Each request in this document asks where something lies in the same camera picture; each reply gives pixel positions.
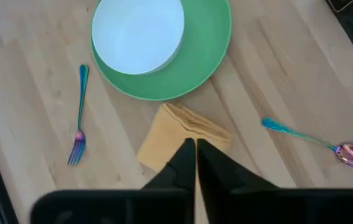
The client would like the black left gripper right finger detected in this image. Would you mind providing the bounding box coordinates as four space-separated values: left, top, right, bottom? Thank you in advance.
197 139 280 190

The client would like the iridescent metal fork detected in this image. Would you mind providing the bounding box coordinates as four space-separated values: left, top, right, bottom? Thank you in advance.
67 64 89 166

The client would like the green plate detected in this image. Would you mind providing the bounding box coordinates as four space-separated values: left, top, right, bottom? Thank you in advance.
90 0 232 101

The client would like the white bowl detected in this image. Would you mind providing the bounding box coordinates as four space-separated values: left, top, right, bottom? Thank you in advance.
91 0 186 75

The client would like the folded yellow cloth napkin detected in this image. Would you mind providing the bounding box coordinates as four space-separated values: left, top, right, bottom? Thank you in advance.
136 102 233 174

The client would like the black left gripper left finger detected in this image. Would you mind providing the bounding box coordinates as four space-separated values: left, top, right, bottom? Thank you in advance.
141 138 195 190

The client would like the black device with pale rim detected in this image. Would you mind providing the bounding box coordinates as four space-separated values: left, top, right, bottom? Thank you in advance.
327 0 353 12

